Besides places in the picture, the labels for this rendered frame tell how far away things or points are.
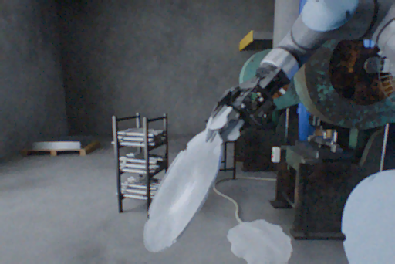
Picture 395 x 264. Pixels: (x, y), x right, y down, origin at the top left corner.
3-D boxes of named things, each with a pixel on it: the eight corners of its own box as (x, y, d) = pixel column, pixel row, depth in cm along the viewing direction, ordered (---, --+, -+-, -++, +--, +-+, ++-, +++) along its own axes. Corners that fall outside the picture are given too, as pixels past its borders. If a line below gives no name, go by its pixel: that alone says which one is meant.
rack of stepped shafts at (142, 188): (154, 219, 225) (150, 117, 208) (113, 211, 239) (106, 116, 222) (173, 200, 265) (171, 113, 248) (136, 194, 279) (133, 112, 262)
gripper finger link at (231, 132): (217, 150, 49) (245, 116, 50) (206, 143, 55) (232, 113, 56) (227, 159, 50) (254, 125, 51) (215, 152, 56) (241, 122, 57)
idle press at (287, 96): (239, 177, 340) (243, 47, 309) (225, 158, 437) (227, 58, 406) (342, 174, 352) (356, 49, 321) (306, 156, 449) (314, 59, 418)
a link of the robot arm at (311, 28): (380, -25, 40) (341, 17, 51) (312, -24, 40) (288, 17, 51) (385, 18, 39) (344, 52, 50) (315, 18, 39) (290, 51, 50)
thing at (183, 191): (227, 198, 35) (223, 196, 35) (134, 277, 48) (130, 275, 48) (220, 111, 60) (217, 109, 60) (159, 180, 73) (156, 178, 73)
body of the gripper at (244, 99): (238, 102, 47) (276, 59, 48) (219, 101, 55) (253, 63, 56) (260, 128, 50) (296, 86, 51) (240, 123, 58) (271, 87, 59)
